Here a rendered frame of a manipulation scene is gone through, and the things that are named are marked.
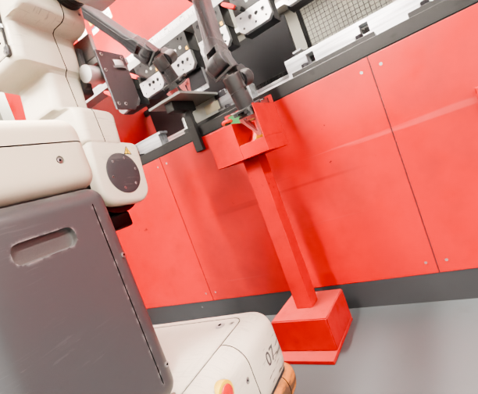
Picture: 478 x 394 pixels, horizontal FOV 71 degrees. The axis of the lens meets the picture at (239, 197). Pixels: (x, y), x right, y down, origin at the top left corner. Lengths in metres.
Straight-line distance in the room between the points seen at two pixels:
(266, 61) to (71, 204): 1.62
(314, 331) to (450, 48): 0.92
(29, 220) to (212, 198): 1.03
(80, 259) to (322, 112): 0.92
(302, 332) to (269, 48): 1.48
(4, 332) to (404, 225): 1.09
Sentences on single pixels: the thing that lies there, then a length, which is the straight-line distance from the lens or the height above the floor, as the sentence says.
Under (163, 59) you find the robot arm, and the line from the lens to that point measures 1.51.
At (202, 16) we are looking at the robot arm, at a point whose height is 1.13.
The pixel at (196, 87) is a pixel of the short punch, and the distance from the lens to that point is 1.64.
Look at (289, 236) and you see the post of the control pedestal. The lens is 1.14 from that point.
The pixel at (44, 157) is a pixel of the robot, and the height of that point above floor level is 0.74.
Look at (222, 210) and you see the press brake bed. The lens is 1.47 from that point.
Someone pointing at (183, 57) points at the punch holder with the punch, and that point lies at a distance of 1.64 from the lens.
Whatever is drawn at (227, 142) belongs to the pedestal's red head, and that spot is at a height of 0.73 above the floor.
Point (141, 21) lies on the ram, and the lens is 1.84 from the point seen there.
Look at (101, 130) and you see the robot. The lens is 0.90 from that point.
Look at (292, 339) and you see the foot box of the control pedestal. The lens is 1.21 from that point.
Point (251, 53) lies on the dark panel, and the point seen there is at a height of 1.25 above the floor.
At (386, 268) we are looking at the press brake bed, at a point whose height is 0.14.
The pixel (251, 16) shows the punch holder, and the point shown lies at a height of 1.19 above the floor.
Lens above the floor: 0.62
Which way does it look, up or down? 3 degrees down
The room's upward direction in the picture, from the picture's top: 20 degrees counter-clockwise
